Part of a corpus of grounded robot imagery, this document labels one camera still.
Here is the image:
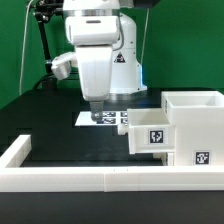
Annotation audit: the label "white marker tag sheet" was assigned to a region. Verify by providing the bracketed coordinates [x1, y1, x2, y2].
[74, 110, 130, 128]

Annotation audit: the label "black cables at base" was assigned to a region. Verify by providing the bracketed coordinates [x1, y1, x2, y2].
[32, 71, 81, 91]

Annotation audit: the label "white drawer cabinet frame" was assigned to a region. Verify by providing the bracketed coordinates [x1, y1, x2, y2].
[161, 91, 224, 166]

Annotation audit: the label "white workspace border frame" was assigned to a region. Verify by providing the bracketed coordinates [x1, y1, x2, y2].
[0, 135, 224, 192]

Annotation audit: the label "black camera stand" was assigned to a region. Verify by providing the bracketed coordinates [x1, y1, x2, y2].
[27, 0, 64, 90]

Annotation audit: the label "white drawer box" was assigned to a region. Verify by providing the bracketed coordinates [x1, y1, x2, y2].
[118, 108, 175, 154]
[153, 153, 174, 166]

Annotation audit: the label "white cable on left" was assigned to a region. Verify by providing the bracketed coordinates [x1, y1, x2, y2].
[18, 0, 36, 96]

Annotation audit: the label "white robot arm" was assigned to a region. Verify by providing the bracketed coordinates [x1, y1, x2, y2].
[63, 0, 160, 121]

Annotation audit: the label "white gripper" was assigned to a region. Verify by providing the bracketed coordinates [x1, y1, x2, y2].
[76, 45, 113, 122]

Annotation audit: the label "white front drawer box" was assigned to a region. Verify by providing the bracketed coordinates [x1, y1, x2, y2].
[153, 153, 174, 166]

